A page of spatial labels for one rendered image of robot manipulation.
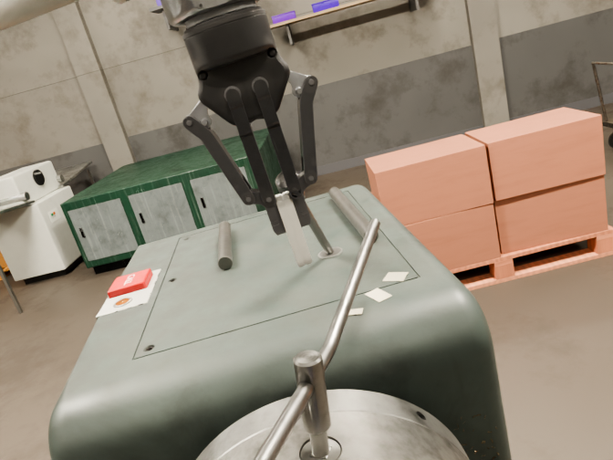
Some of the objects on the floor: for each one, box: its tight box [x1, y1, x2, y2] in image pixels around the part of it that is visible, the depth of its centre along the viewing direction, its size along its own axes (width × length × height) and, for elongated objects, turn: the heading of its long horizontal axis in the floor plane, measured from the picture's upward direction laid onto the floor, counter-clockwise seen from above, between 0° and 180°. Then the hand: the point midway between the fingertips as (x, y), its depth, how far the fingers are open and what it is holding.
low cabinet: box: [60, 128, 282, 275], centre depth 581 cm, size 198×181×78 cm
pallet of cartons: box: [365, 107, 613, 290], centre depth 332 cm, size 98×138×83 cm
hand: (293, 228), depth 51 cm, fingers closed
